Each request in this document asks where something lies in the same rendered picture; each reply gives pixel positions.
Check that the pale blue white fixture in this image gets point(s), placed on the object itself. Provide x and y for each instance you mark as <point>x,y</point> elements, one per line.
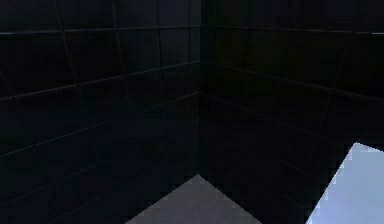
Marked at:
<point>356,190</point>

